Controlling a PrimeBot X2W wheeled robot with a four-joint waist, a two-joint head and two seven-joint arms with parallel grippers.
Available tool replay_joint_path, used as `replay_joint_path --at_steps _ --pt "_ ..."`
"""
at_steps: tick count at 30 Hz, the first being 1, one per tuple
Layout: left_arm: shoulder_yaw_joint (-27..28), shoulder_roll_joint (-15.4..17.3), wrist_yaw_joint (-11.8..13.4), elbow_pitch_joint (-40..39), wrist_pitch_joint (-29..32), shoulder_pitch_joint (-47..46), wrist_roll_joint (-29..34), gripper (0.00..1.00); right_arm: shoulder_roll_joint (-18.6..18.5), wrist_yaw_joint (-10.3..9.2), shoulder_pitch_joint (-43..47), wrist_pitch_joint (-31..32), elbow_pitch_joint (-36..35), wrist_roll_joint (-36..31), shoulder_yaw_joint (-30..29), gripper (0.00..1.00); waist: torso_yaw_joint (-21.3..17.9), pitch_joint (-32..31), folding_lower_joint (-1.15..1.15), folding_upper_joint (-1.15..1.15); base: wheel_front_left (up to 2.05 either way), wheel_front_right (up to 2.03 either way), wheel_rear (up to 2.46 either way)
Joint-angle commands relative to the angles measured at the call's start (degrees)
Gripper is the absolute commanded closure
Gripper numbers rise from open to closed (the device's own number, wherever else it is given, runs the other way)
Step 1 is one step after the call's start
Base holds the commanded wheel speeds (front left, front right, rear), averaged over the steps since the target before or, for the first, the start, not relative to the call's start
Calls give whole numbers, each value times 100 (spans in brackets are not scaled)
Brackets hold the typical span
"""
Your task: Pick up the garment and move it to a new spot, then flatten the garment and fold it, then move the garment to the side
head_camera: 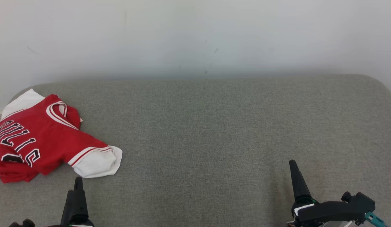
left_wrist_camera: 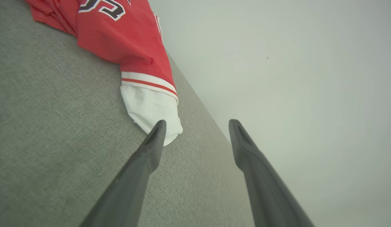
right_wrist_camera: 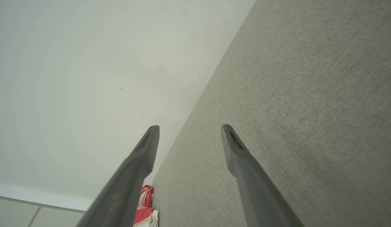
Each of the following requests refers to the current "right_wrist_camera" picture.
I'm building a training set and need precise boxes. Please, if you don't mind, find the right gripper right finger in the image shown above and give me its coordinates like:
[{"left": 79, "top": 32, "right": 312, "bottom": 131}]
[{"left": 221, "top": 124, "right": 304, "bottom": 227}]

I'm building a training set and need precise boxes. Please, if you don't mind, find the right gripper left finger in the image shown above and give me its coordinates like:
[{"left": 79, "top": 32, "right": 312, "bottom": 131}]
[{"left": 76, "top": 125, "right": 160, "bottom": 227}]

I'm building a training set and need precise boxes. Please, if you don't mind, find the red Bulls basketball jersey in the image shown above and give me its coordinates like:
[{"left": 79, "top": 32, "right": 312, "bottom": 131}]
[{"left": 133, "top": 185, "right": 159, "bottom": 227}]

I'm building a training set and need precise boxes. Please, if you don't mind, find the grey fabric sofa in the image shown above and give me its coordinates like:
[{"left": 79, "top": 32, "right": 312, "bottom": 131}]
[{"left": 151, "top": 0, "right": 391, "bottom": 227}]

